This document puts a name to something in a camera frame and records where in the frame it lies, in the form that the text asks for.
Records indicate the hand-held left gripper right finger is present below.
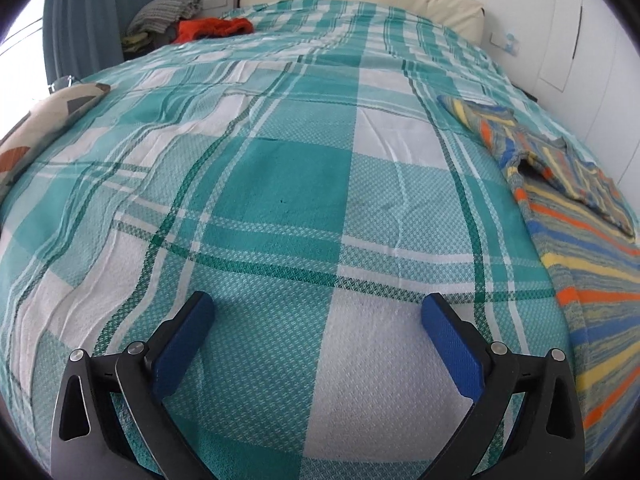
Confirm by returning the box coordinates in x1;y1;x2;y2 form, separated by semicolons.
415;294;587;480

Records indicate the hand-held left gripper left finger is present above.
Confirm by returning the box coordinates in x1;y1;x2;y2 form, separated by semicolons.
50;291;217;480

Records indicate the striped knit sweater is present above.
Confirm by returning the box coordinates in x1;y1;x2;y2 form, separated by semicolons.
436;94;640;441

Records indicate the pile of grey striped clothes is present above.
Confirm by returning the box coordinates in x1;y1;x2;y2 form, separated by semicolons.
122;0;203;55

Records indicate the teal plaid bedspread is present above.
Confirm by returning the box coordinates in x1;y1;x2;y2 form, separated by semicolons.
0;0;596;480

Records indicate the beige patterned pillow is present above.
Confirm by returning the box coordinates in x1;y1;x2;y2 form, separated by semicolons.
0;82;112;202

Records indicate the orange cloth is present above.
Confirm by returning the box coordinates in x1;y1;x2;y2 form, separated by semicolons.
172;16;254;45

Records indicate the blue curtain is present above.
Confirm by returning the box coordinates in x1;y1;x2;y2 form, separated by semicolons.
42;0;173;86

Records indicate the white wall socket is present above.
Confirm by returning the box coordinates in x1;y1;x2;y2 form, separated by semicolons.
491;31;522;57

